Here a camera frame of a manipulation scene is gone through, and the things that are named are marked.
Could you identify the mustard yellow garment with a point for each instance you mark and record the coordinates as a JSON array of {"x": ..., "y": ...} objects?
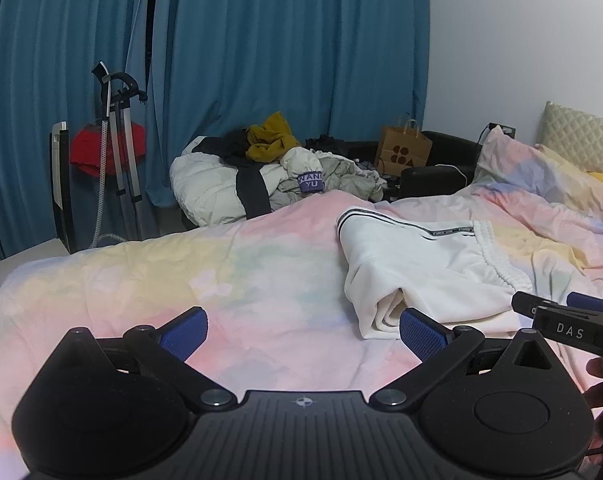
[{"x": 271, "y": 142}]

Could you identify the dark crumpled garment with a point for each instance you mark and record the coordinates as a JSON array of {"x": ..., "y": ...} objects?
[{"x": 326, "y": 142}]

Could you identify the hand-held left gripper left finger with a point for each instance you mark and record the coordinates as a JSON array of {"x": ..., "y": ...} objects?
[{"x": 184, "y": 332}]

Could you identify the white puffer jacket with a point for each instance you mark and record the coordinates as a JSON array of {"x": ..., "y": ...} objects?
[{"x": 206, "y": 190}]

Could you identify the quilted cream pillow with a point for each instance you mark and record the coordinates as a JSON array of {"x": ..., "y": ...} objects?
[{"x": 581, "y": 132}]

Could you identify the black chair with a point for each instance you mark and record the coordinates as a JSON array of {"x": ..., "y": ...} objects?
[{"x": 61, "y": 190}]

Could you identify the grey jacket with purple label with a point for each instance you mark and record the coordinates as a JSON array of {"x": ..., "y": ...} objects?
[{"x": 341, "y": 175}]

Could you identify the person's right hand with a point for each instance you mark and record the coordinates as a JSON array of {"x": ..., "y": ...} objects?
[{"x": 595, "y": 385}]

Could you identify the red cloth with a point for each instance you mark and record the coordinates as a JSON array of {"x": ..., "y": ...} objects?
[{"x": 86, "y": 150}]

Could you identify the white pants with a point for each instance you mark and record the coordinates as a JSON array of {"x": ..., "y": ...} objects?
[{"x": 421, "y": 270}]

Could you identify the brown paper bag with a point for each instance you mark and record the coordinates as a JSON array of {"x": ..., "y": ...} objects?
[{"x": 404, "y": 152}]

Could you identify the black garment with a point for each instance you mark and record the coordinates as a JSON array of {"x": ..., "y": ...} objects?
[{"x": 254, "y": 192}]

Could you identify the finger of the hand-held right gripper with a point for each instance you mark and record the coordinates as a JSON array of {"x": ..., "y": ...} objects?
[
  {"x": 589, "y": 302},
  {"x": 529, "y": 304}
]

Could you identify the blue curtain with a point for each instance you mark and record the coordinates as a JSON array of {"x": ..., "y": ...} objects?
[
  {"x": 291, "y": 40},
  {"x": 46, "y": 35}
]

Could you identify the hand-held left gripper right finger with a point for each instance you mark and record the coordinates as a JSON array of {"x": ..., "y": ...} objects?
[{"x": 424, "y": 332}]

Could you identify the pastel tie-dye bed sheet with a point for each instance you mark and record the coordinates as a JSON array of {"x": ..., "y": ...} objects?
[{"x": 231, "y": 270}]

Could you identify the garment steamer stand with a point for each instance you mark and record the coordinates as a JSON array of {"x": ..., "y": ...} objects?
[{"x": 126, "y": 160}]

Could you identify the black sofa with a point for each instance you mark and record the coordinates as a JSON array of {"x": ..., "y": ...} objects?
[{"x": 456, "y": 147}]

